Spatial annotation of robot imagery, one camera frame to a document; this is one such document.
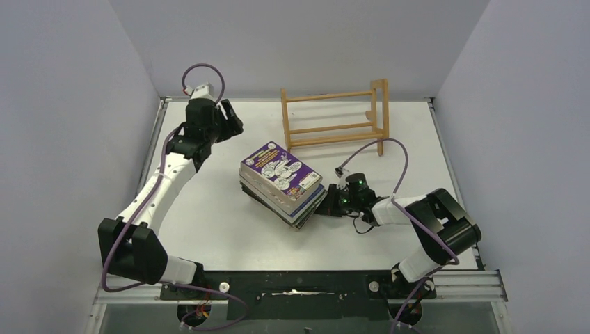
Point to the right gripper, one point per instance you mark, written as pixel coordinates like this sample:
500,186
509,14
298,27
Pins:
335,200

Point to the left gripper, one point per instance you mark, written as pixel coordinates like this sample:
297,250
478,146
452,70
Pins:
232,127

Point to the purple comic book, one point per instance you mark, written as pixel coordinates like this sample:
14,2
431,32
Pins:
278,172

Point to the wooden book rack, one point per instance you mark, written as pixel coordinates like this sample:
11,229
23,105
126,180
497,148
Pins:
336,117

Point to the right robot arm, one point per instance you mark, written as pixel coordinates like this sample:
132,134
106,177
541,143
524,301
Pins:
443,227

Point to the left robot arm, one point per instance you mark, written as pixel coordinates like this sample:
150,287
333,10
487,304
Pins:
129,244

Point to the lower stack of books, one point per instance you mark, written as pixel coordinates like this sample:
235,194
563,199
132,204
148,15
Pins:
295,216

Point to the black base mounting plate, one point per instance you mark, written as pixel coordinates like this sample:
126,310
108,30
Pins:
307,295

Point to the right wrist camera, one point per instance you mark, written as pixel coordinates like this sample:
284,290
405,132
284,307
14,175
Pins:
342,173

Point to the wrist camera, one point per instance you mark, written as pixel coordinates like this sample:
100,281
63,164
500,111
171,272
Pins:
342,173
205,90

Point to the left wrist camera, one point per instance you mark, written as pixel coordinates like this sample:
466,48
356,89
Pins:
205,90

